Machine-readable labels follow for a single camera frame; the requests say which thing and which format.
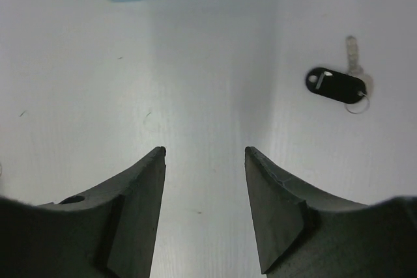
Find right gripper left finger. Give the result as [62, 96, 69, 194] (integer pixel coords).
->
[1, 146, 166, 277]

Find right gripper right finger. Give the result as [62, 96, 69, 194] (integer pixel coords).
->
[245, 146, 416, 277]

